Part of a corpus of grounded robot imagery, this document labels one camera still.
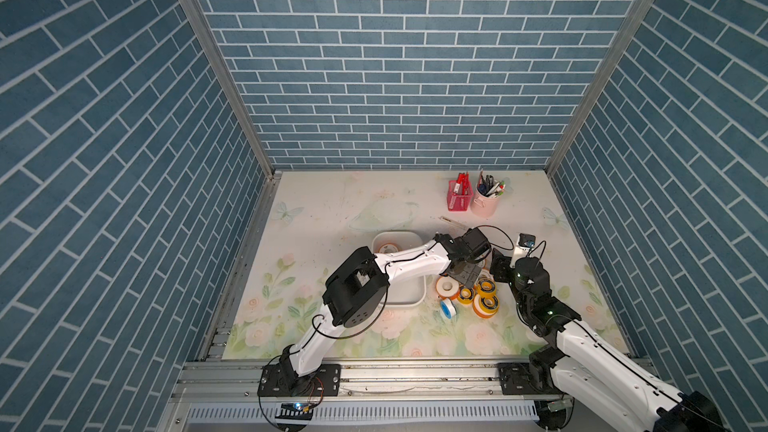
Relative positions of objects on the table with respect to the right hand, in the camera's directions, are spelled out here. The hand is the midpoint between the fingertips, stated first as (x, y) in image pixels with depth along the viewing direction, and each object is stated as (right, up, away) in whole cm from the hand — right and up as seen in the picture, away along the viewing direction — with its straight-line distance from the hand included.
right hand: (506, 252), depth 84 cm
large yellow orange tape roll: (-6, -15, -1) cm, 16 cm away
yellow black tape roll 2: (-6, -11, 0) cm, 12 cm away
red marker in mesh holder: (-8, +22, +21) cm, 32 cm away
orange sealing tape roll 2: (-16, -11, +4) cm, 20 cm away
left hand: (-10, -7, +5) cm, 14 cm away
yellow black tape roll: (-11, -13, +4) cm, 18 cm away
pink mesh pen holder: (-9, +17, +24) cm, 31 cm away
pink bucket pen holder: (-1, +16, +16) cm, 23 cm away
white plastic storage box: (-29, -13, +4) cm, 32 cm away
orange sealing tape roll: (-34, -1, +13) cm, 36 cm away
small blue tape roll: (-17, -15, -2) cm, 23 cm away
